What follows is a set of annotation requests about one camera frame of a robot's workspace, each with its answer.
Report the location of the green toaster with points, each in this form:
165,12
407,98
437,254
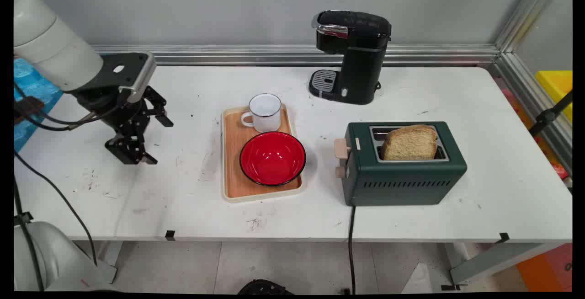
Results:
402,175

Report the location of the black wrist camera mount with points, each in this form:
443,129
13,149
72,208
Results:
125,72

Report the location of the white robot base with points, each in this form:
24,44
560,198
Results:
50,262

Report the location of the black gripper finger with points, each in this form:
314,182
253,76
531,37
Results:
155,107
130,150

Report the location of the black tripod leg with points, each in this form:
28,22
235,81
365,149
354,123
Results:
550,114

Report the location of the red bowl black rim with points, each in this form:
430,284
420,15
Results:
273,158

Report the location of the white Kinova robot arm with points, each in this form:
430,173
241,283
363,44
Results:
50,43

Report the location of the orange box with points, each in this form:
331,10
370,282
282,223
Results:
548,269

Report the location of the slice of brown bread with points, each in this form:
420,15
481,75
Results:
410,143

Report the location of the black coffee machine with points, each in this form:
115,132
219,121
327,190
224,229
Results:
354,56

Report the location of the yellow plastic bin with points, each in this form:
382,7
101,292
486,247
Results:
557,88

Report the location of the wooden tray cream rim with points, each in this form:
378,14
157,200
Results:
235,162

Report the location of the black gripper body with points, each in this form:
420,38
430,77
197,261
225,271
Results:
109,107

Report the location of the black round object on floor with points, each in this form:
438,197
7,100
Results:
265,287

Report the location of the white enamel mug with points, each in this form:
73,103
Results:
263,112

